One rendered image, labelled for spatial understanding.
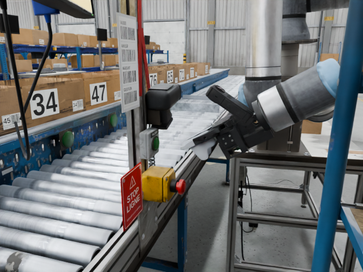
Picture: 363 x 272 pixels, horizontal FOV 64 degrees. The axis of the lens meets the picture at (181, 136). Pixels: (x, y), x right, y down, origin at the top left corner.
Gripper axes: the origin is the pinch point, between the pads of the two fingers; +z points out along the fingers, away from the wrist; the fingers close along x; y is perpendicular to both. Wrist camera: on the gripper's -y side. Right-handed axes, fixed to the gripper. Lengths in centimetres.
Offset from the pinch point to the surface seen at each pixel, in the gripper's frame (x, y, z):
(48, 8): -13.9, -37.1, 4.8
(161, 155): 46, 7, 31
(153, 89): 2.8, -15.1, 1.2
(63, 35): 638, -315, 418
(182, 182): -0.7, 8.5, 5.3
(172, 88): 6.1, -13.1, -2.2
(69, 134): 37, -20, 60
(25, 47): 492, -284, 429
